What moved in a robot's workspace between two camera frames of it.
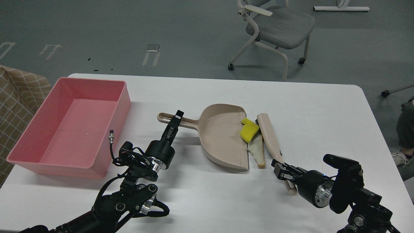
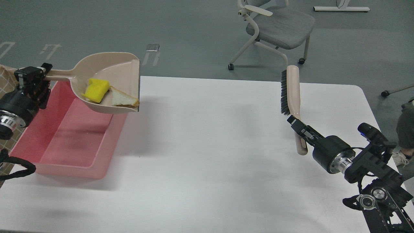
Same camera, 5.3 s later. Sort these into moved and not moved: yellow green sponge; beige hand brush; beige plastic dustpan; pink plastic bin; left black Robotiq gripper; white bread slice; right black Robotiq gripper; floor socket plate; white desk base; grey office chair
Moved: yellow green sponge; right black Robotiq gripper; beige plastic dustpan; left black Robotiq gripper; beige hand brush; white bread slice
Not moved: white desk base; pink plastic bin; grey office chair; floor socket plate
